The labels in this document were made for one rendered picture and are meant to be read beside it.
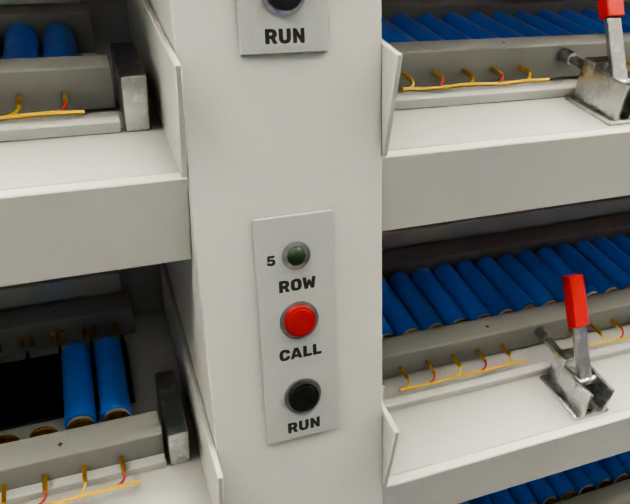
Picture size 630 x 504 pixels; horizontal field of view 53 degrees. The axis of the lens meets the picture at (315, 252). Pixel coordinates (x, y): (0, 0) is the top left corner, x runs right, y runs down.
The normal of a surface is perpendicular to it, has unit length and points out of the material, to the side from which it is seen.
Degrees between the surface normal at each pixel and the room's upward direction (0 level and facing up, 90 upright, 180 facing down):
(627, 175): 108
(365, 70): 90
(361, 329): 90
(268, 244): 90
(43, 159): 18
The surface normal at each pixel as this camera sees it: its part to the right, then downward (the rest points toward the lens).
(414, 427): 0.07, -0.81
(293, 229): 0.34, 0.29
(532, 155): 0.33, 0.57
